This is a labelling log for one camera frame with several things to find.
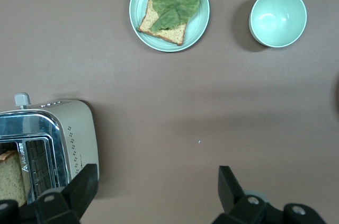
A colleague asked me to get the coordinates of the brown bread slice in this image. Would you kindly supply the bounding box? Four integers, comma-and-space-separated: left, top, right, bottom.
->
137, 0, 189, 47

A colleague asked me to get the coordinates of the toast slice in toaster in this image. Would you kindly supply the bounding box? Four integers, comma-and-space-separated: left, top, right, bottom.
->
0, 149, 30, 208

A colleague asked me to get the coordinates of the beige chrome toaster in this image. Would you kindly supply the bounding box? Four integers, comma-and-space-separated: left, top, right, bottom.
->
0, 92, 100, 207

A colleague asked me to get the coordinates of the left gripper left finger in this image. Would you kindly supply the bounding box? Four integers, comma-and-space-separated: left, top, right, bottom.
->
34, 164, 99, 224

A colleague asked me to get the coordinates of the green plate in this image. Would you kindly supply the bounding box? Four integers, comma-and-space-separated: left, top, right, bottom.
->
129, 0, 210, 52

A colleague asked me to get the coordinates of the green bowl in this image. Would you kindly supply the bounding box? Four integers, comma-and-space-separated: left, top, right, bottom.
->
248, 0, 308, 49

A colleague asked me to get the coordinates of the green lettuce leaf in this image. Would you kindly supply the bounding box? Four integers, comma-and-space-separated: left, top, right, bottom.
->
150, 0, 201, 33

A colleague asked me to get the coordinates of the brown table cloth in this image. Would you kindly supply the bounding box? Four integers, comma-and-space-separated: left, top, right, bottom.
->
0, 0, 339, 224

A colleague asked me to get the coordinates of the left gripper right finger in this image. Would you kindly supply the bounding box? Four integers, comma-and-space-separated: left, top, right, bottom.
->
211, 165, 284, 224

